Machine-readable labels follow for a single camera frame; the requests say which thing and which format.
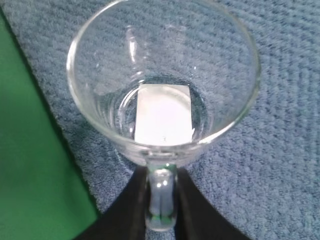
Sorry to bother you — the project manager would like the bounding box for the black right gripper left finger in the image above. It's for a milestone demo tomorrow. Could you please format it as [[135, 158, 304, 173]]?
[[79, 166, 147, 240]]

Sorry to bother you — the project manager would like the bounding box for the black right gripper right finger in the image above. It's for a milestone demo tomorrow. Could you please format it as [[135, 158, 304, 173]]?
[[174, 168, 250, 240]]

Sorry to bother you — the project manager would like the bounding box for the transparent glass cup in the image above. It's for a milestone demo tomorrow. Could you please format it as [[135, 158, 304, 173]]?
[[66, 0, 261, 232]]

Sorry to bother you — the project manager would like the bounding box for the folded blue towel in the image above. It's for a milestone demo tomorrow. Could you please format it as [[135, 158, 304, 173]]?
[[0, 0, 320, 240]]

